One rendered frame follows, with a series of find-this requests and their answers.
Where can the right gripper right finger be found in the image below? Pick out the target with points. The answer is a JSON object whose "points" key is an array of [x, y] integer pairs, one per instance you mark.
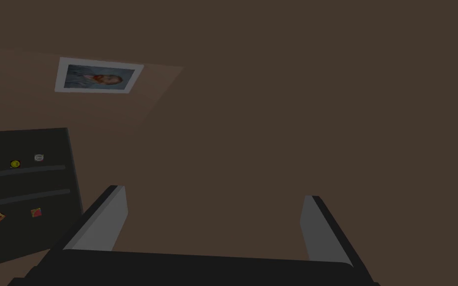
{"points": [[321, 234]]}

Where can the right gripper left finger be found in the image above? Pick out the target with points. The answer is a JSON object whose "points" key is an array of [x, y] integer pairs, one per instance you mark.
{"points": [[101, 226]]}

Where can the white framed portrait picture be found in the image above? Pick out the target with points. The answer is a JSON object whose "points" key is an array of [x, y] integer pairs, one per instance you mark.
{"points": [[99, 76]]}

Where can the dark fridge with magnets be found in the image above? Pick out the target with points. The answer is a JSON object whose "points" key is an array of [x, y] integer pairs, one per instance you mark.
{"points": [[22, 190]]}

